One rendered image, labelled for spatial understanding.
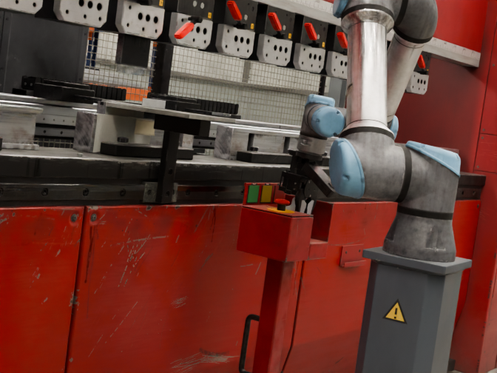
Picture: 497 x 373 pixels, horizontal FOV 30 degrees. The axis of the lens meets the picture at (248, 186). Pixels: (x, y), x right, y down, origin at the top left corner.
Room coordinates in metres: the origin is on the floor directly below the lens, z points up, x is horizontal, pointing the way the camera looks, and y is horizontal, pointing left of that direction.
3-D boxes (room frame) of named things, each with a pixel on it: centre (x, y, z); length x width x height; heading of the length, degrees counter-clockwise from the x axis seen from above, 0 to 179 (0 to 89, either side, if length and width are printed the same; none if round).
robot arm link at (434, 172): (1.93, -0.37, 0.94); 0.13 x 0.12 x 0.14; 99
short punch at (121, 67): (2.36, 0.33, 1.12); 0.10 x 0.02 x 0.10; 145
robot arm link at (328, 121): (2.36, -0.19, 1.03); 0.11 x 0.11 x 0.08; 9
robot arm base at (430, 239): (1.93, -0.37, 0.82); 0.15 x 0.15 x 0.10
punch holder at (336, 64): (3.15, -0.23, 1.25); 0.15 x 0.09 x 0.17; 145
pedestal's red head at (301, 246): (2.43, -0.11, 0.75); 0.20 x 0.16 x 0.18; 145
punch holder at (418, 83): (3.65, -0.57, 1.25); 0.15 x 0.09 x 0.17; 145
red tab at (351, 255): (3.10, -0.38, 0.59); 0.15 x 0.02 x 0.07; 145
